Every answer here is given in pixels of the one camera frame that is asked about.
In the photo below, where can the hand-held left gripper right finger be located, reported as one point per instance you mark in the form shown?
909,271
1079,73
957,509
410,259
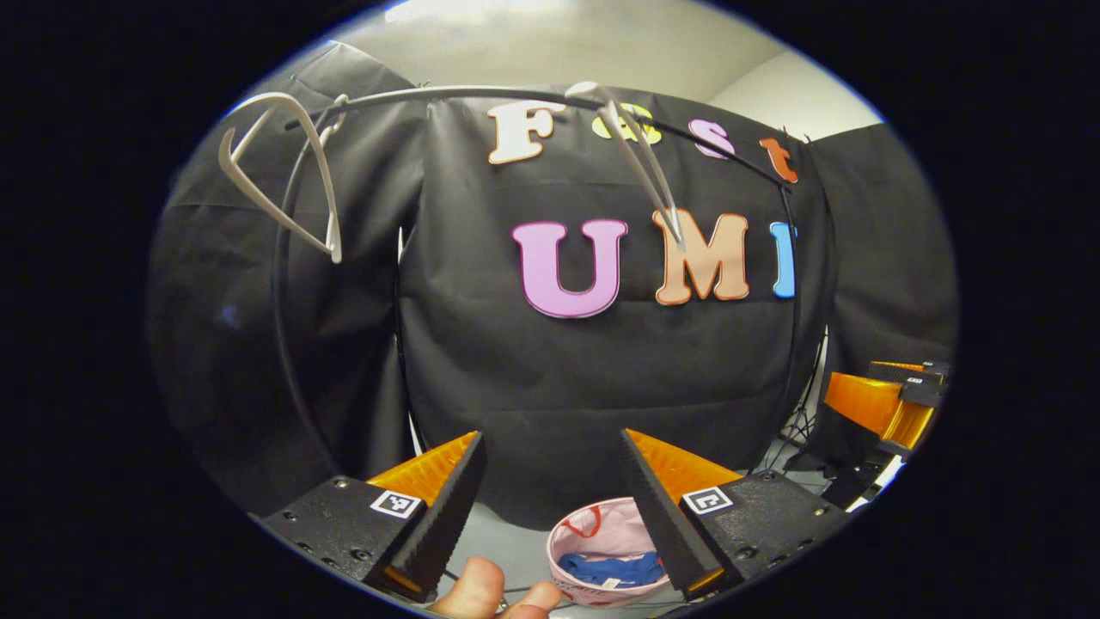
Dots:
662,524

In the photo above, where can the pink laundry hamper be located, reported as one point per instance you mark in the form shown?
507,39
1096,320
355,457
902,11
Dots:
601,533

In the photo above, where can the black clothes rack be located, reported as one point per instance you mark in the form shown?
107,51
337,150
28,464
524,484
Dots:
498,89

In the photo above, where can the blue shirt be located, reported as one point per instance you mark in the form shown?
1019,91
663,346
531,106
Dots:
610,569

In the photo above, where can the black backdrop cloth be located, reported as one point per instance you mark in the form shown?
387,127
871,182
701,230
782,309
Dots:
516,387

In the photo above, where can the black tripod stand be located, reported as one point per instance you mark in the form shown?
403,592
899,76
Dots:
799,421

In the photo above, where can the white clothes hanger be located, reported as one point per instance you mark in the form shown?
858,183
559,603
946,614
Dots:
332,219
669,219

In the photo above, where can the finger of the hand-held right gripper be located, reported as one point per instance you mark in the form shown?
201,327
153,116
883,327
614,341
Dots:
868,404
919,383

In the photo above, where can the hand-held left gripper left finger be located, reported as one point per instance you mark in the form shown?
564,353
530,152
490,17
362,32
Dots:
438,516

